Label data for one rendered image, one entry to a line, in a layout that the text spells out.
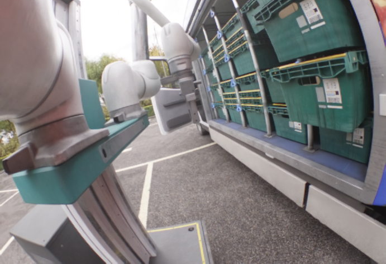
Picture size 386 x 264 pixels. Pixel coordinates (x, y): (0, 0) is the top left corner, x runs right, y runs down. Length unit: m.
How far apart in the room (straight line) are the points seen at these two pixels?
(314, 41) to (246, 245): 1.30
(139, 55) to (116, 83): 0.26
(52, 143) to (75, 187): 0.07
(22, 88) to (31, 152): 0.13
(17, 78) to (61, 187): 0.15
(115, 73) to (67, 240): 0.70
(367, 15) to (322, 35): 0.19
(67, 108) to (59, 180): 0.12
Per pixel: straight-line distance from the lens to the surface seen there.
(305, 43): 0.64
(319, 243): 1.37
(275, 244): 1.33
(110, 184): 0.73
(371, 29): 0.63
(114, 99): 0.69
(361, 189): 0.80
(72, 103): 0.30
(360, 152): 0.93
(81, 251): 0.76
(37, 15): 0.16
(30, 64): 0.16
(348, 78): 0.55
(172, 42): 0.60
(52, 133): 0.27
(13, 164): 0.27
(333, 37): 0.58
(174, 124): 3.41
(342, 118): 0.60
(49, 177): 0.25
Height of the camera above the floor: 1.13
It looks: 9 degrees down
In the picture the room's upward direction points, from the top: 15 degrees counter-clockwise
